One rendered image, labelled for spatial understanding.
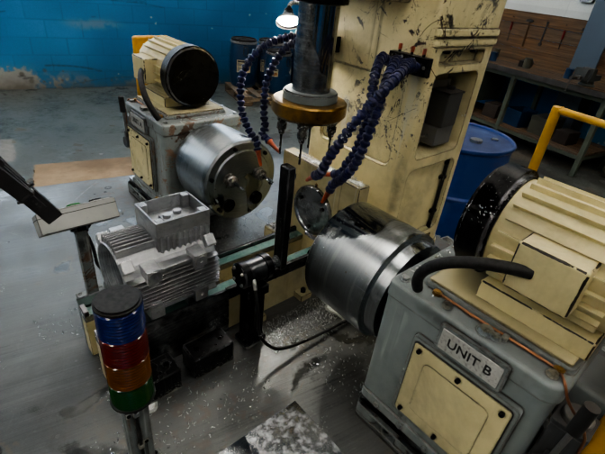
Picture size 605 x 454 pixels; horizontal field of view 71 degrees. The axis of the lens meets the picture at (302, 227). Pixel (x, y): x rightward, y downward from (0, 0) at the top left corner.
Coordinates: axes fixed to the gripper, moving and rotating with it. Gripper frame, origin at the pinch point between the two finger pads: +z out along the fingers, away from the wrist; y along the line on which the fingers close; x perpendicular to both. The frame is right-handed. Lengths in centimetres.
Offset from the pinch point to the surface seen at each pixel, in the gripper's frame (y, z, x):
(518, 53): 183, 312, -491
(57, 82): 536, 161, -43
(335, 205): -13, 42, -50
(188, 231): -10.6, 18.1, -16.7
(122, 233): -5.1, 12.2, -6.8
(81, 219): 13.7, 15.6, -1.4
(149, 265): -13.3, 15.9, -6.8
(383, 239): -39, 27, -43
